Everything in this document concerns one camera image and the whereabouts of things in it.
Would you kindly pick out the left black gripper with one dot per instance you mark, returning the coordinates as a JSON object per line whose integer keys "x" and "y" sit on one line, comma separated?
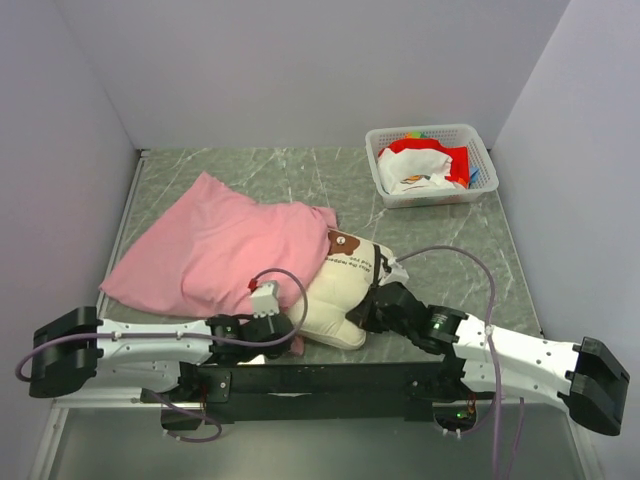
{"x": 279, "y": 351}

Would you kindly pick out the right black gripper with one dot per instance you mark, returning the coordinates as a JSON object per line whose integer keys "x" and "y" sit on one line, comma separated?
{"x": 362, "y": 315}

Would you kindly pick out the cream pillow with bear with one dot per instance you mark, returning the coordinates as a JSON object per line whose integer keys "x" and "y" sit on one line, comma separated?
{"x": 352, "y": 266}

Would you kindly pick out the pink pillowcase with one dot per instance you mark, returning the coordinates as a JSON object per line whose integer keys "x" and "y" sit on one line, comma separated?
{"x": 198, "y": 259}

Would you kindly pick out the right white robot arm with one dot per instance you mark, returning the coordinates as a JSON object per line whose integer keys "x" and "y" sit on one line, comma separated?
{"x": 584, "y": 379}

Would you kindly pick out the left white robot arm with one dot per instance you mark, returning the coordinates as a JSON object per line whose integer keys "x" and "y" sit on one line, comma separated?
{"x": 81, "y": 350}

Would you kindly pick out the black base beam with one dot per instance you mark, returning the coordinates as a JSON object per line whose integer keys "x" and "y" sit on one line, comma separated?
{"x": 267, "y": 392}

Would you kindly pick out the white and red cloth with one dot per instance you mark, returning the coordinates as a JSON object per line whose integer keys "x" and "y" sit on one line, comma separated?
{"x": 422, "y": 165}

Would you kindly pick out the white plastic basket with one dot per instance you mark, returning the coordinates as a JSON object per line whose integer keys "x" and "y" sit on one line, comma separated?
{"x": 450, "y": 136}

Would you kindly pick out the colourful cloth in basket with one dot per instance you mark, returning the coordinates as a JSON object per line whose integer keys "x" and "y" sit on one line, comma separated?
{"x": 472, "y": 172}

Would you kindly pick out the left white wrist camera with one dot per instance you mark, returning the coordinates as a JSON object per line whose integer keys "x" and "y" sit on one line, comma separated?
{"x": 264, "y": 300}

